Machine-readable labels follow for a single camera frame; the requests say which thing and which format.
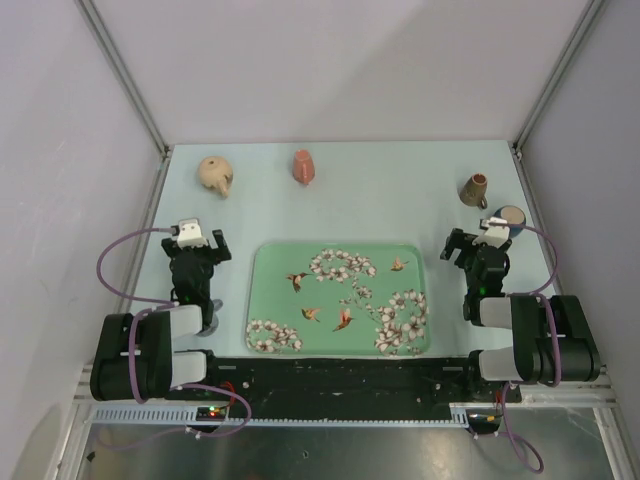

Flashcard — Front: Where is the brown ceramic mug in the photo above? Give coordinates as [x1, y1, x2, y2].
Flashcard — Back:
[459, 173, 488, 210]

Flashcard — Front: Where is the dark blue ceramic mug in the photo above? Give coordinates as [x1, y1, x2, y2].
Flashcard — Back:
[494, 205, 526, 239]

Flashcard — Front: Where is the beige round ceramic mug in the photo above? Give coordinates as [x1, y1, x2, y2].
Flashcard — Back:
[197, 156, 234, 198]

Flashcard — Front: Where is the salmon pink ceramic cup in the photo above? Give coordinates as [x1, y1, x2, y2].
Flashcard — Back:
[292, 149, 315, 186]

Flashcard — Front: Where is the pale pink ceramic mug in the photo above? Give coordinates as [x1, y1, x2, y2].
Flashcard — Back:
[199, 299, 223, 337]

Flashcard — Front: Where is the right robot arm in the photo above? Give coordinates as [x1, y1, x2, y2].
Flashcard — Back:
[440, 228, 602, 401]

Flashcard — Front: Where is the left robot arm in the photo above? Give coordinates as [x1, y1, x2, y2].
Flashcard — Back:
[90, 220, 232, 403]

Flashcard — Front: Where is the green floral hummingbird tray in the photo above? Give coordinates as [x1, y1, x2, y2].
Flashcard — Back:
[245, 242, 431, 358]

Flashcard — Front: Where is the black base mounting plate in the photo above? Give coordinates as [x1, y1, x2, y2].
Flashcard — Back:
[164, 355, 524, 420]

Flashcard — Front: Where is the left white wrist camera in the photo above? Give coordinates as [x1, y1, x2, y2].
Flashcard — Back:
[172, 218, 209, 249]

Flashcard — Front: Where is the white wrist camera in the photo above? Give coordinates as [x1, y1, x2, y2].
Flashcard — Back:
[472, 217, 510, 248]
[172, 218, 209, 249]

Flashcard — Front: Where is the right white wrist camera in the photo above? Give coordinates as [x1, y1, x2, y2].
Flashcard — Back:
[472, 217, 510, 248]

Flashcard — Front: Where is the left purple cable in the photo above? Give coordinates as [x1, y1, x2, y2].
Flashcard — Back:
[96, 225, 251, 452]

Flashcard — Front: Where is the white slotted cable duct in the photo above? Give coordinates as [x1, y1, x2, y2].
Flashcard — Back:
[90, 405, 469, 428]

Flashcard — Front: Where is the aluminium front rail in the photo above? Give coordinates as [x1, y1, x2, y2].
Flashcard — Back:
[73, 364, 618, 408]

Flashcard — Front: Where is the left aluminium frame post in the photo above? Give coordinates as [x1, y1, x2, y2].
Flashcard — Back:
[75, 0, 170, 159]

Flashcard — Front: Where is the aluminium frame post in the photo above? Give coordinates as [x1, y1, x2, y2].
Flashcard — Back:
[75, 0, 170, 159]
[512, 0, 609, 157]

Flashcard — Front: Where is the right aluminium frame post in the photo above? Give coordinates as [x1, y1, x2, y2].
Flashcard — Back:
[512, 0, 609, 157]

